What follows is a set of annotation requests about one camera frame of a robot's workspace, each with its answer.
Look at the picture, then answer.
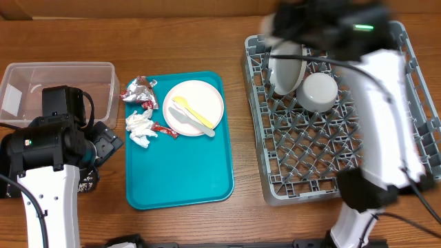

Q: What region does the red ketchup packet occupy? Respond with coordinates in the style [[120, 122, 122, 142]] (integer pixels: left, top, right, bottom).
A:
[[152, 122, 179, 139]]

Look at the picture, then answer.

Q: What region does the yellow plastic spoon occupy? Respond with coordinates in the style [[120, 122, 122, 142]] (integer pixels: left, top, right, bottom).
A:
[[173, 96, 214, 129]]

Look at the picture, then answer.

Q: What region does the small grey bowl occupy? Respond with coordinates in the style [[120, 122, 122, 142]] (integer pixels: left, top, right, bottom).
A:
[[296, 72, 338, 113]]

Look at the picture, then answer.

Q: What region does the white rice pile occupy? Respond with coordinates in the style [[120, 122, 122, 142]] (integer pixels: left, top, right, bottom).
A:
[[78, 170, 96, 193]]

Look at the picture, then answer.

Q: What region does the foil wrapper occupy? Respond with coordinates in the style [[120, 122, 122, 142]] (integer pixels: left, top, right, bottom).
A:
[[120, 76, 159, 110]]

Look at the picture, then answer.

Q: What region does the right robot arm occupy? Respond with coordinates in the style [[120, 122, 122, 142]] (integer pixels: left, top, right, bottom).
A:
[[262, 1, 435, 247]]

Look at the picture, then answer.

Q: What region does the black tray bin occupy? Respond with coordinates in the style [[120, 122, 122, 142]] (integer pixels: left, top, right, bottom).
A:
[[1, 134, 99, 198]]

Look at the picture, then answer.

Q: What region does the grey dishwasher rack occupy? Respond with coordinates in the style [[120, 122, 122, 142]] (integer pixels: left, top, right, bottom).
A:
[[243, 21, 440, 206]]

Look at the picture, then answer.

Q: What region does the grey round plate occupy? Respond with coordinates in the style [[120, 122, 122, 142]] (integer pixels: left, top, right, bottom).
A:
[[268, 43, 307, 95]]

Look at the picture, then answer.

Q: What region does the white plastic knife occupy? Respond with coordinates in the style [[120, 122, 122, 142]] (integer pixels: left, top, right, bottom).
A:
[[168, 107, 215, 137]]

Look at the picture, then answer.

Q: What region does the clear plastic bin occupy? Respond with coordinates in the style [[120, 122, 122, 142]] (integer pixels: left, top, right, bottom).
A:
[[1, 62, 120, 129]]

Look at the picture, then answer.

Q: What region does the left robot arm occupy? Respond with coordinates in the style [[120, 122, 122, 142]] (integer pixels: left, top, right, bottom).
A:
[[1, 85, 123, 247]]

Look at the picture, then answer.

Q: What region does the white napkin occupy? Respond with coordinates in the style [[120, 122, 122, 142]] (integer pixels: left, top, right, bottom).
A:
[[125, 109, 158, 148]]

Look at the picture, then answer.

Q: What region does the white plate with cutlery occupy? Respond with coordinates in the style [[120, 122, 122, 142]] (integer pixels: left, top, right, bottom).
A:
[[163, 80, 225, 136]]

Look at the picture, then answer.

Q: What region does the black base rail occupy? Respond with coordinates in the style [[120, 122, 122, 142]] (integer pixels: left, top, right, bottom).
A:
[[82, 234, 389, 248]]

